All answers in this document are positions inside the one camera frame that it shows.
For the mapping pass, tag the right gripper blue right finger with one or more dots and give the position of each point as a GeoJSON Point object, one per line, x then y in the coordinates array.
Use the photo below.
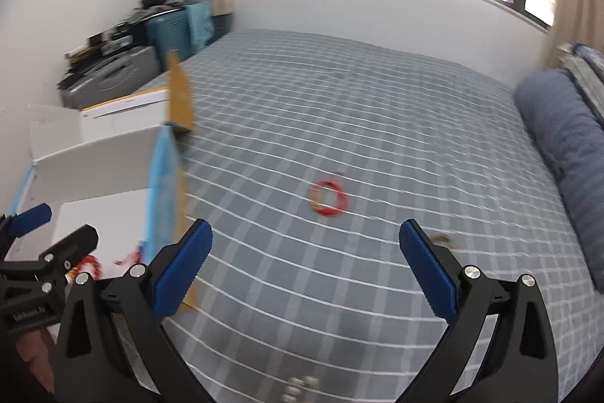
{"type": "Point", "coordinates": [434, 267]}

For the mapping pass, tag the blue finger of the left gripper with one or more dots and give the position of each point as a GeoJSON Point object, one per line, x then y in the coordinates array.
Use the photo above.
{"type": "Point", "coordinates": [74, 248]}
{"type": "Point", "coordinates": [22, 224]}

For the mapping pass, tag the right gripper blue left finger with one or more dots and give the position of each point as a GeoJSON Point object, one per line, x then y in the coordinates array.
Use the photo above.
{"type": "Point", "coordinates": [175, 267]}

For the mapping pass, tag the left hand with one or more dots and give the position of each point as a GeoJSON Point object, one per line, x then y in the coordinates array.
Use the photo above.
{"type": "Point", "coordinates": [33, 349]}

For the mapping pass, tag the blue yellow cardboard box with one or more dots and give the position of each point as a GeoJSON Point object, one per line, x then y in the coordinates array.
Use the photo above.
{"type": "Point", "coordinates": [115, 167]}

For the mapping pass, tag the grey checked bed sheet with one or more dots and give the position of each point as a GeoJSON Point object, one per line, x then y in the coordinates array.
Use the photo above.
{"type": "Point", "coordinates": [308, 154]}

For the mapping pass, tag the grey suitcase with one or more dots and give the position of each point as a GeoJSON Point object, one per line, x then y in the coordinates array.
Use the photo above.
{"type": "Point", "coordinates": [110, 78]}

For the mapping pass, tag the blue striped pillow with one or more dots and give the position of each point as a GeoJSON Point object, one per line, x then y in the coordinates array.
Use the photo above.
{"type": "Point", "coordinates": [570, 139]}

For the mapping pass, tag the teal suitcase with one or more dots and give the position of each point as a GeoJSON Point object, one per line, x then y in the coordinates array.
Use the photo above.
{"type": "Point", "coordinates": [169, 31]}

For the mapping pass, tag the light blue cloth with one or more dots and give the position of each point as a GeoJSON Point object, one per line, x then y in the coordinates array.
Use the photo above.
{"type": "Point", "coordinates": [199, 17]}

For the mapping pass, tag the folded checked quilt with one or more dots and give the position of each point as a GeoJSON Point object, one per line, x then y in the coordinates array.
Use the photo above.
{"type": "Point", "coordinates": [586, 67]}

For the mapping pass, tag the black clothes pile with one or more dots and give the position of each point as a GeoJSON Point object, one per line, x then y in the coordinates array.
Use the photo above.
{"type": "Point", "coordinates": [147, 8]}

